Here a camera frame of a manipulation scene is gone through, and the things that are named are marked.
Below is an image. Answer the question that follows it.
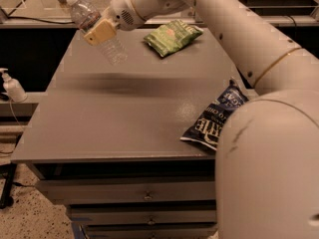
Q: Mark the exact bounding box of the grey drawer cabinet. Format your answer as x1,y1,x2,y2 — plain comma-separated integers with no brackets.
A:
12,29,237,239

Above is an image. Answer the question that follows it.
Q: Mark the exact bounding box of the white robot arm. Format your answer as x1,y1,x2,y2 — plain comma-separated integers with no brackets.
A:
86,0,319,239

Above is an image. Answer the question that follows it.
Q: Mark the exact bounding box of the black cable on ledge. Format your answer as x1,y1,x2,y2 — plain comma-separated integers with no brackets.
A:
0,7,78,26

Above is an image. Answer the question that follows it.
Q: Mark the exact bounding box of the clear plastic water bottle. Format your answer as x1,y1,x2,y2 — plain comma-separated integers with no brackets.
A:
67,0,128,65

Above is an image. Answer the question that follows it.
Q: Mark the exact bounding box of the white pump dispenser bottle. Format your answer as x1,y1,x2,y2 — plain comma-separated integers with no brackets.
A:
0,68,27,103

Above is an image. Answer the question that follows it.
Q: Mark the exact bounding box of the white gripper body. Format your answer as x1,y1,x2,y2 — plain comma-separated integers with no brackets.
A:
102,0,146,31

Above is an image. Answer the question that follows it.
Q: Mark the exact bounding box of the blue kettle chip bag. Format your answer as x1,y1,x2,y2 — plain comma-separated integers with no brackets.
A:
180,79,248,150

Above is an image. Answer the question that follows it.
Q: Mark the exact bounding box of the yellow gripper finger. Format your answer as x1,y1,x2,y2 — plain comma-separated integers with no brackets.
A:
83,19,116,46

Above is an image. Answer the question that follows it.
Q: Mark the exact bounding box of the green chip bag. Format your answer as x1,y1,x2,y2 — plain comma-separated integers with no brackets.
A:
144,20,203,58

